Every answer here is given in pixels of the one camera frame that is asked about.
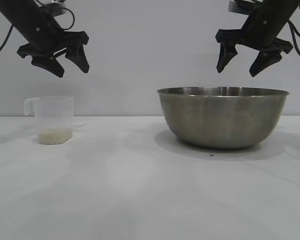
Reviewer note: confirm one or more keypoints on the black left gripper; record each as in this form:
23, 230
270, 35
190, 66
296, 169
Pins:
43, 37

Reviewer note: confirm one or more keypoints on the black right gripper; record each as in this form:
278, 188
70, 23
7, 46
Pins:
262, 32

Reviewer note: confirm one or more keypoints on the clear plastic measuring cup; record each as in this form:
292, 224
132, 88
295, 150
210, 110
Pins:
53, 112

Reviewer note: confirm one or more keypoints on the stainless steel mixing bowl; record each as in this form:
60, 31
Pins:
222, 120

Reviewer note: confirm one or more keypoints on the white uncooked rice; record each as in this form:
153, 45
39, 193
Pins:
55, 136

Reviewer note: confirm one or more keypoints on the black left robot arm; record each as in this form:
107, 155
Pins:
13, 11

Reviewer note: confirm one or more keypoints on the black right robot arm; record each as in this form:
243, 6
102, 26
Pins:
283, 8

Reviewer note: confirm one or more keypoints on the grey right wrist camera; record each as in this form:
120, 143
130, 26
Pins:
237, 6

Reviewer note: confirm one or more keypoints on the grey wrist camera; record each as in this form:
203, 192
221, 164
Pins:
237, 6
57, 7

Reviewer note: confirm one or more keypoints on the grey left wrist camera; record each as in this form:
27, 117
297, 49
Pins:
57, 7

